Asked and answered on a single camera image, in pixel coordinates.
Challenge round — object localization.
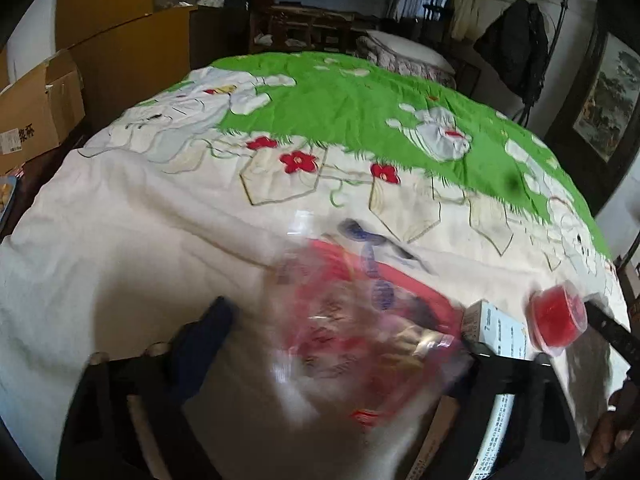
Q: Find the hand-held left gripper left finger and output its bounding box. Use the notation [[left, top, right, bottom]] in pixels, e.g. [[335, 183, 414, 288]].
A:
[[56, 296, 236, 480]]

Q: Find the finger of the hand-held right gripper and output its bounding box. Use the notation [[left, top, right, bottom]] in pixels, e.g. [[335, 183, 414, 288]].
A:
[[585, 300, 640, 361]]

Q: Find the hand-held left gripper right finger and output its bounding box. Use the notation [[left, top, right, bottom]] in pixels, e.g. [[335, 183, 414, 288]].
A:
[[450, 342, 586, 480]]

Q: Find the red plastic cup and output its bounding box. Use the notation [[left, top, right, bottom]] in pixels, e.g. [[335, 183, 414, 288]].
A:
[[529, 282, 588, 353]]

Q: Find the white cardboard box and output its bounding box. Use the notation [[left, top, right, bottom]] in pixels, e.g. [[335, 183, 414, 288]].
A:
[[410, 300, 531, 480]]

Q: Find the clear red printed plastic bag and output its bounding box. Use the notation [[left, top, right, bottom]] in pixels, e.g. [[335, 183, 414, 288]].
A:
[[270, 220, 473, 431]]

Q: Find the person's right hand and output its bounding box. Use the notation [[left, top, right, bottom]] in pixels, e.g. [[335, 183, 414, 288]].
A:
[[585, 390, 636, 472]]

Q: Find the green and white printed blanket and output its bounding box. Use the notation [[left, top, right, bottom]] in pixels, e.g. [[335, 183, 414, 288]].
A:
[[0, 52, 632, 480]]

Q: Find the framed landscape painting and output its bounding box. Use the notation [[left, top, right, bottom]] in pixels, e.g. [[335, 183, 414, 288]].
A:
[[545, 20, 640, 211]]

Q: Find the blue plate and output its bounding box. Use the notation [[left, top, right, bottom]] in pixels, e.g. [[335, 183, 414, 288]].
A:
[[0, 175, 21, 226]]

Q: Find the brown cardboard box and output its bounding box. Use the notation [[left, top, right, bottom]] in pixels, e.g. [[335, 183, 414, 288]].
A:
[[0, 49, 86, 176]]

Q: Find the dark hanging coat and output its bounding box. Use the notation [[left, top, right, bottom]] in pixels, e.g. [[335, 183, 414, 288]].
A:
[[475, 0, 548, 106]]

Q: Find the black metal coat rack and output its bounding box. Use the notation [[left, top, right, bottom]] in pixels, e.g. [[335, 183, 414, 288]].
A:
[[515, 0, 573, 126]]

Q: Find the tan wooden cabinet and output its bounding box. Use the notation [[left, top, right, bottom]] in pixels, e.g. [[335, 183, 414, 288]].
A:
[[55, 0, 193, 131]]

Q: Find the round patterned cushion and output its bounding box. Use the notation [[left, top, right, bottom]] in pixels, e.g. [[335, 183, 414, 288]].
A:
[[355, 30, 458, 86]]

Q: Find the dark wooden chair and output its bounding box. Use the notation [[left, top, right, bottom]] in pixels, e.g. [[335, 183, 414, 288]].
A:
[[250, 0, 381, 56]]

